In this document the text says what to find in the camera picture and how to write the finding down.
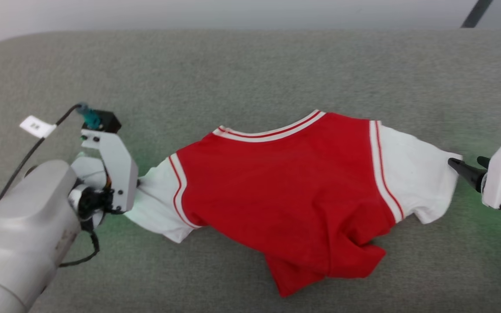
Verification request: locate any white cable label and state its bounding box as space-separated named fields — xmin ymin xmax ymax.
xmin=19 ymin=115 xmax=57 ymax=139

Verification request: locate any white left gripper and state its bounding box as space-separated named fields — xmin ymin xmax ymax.
xmin=81 ymin=129 xmax=139 ymax=214

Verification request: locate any black pole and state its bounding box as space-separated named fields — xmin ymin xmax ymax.
xmin=460 ymin=0 xmax=494 ymax=29

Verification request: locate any red and white shirt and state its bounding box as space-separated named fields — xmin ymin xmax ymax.
xmin=125 ymin=110 xmax=463 ymax=298

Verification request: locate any thin black cable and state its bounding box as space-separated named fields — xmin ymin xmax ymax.
xmin=0 ymin=103 xmax=84 ymax=237
xmin=59 ymin=230 xmax=101 ymax=268

